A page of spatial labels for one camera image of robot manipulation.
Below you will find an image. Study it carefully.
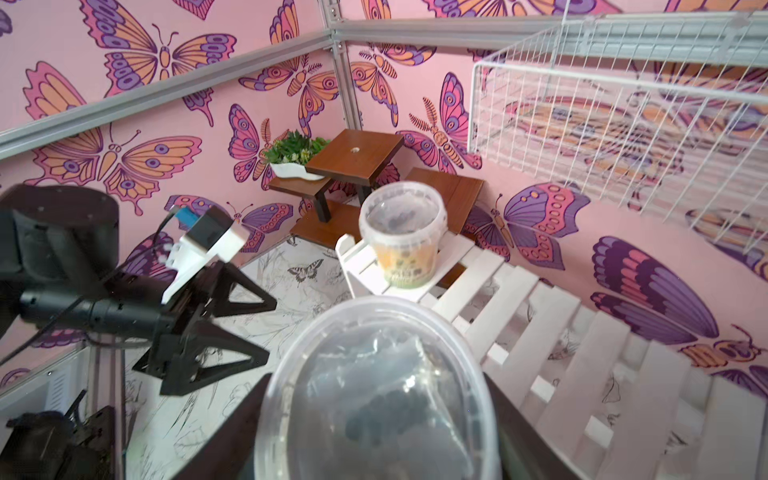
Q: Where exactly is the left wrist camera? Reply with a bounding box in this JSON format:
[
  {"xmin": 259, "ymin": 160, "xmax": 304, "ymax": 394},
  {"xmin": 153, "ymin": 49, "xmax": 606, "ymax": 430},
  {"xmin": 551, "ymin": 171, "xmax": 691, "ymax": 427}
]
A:
[{"xmin": 161, "ymin": 206, "xmax": 249, "ymax": 305}]

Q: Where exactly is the brown wooden stepped stand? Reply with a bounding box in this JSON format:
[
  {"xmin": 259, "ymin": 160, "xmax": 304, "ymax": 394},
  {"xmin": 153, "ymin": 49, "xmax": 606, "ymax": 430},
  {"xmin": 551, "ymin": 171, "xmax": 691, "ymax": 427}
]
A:
[{"xmin": 269, "ymin": 129, "xmax": 484, "ymax": 248}]

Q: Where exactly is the seed jar with dark seeds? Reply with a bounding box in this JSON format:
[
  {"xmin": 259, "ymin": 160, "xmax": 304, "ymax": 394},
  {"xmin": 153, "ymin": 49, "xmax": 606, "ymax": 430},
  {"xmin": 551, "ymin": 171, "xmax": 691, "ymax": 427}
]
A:
[{"xmin": 254, "ymin": 296, "xmax": 501, "ymax": 479}]

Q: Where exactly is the white wire basket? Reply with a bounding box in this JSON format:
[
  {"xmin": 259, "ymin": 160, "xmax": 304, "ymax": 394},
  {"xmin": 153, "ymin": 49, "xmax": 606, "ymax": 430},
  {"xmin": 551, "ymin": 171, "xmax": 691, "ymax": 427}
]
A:
[{"xmin": 469, "ymin": 12, "xmax": 767, "ymax": 260}]

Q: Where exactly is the front aluminium rail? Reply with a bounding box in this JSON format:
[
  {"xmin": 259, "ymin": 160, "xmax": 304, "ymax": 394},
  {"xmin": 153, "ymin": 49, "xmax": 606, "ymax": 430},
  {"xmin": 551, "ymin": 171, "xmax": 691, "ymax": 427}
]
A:
[{"xmin": 1, "ymin": 347, "xmax": 126, "ymax": 479}]

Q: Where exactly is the seed jar with yellow seeds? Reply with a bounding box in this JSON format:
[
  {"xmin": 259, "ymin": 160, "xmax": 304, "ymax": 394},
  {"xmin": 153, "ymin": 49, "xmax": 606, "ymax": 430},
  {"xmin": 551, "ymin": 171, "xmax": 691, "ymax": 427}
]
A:
[{"xmin": 359, "ymin": 181, "xmax": 448, "ymax": 289}]

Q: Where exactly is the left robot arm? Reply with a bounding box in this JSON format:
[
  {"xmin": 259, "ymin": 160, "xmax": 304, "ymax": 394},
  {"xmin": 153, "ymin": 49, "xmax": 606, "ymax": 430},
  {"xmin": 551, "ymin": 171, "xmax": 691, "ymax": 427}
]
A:
[{"xmin": 1, "ymin": 185, "xmax": 277, "ymax": 396}]

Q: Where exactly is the aluminium frame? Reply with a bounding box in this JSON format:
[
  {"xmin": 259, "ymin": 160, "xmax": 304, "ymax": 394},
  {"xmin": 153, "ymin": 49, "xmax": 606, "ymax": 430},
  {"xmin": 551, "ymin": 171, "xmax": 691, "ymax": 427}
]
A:
[{"xmin": 1, "ymin": 11, "xmax": 767, "ymax": 159}]

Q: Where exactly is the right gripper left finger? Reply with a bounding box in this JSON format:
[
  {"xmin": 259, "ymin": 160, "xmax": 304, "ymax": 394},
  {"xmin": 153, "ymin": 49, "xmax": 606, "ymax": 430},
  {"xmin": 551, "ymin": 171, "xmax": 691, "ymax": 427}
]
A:
[{"xmin": 174, "ymin": 374, "xmax": 272, "ymax": 480}]

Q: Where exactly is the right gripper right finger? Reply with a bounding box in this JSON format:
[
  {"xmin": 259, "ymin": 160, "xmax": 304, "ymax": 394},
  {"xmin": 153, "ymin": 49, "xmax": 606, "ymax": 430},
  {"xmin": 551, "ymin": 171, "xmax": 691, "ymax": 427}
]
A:
[{"xmin": 484, "ymin": 374, "xmax": 577, "ymax": 480}]

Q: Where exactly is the white slatted two-tier shelf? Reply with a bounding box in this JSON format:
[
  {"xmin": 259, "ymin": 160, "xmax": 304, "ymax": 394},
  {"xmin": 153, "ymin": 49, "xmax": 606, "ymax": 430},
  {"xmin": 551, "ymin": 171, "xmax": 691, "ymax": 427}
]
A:
[{"xmin": 335, "ymin": 233, "xmax": 767, "ymax": 479}]

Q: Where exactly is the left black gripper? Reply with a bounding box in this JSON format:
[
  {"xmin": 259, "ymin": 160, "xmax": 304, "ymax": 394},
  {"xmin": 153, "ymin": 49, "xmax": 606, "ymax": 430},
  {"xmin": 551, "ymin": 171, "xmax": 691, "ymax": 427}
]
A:
[{"xmin": 17, "ymin": 261, "xmax": 278, "ymax": 396}]

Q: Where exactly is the green plant in white pot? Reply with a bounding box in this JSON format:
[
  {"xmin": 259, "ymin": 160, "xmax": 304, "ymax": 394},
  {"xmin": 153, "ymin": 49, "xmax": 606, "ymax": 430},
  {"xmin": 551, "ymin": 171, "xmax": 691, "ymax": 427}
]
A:
[{"xmin": 264, "ymin": 131, "xmax": 330, "ymax": 181}]

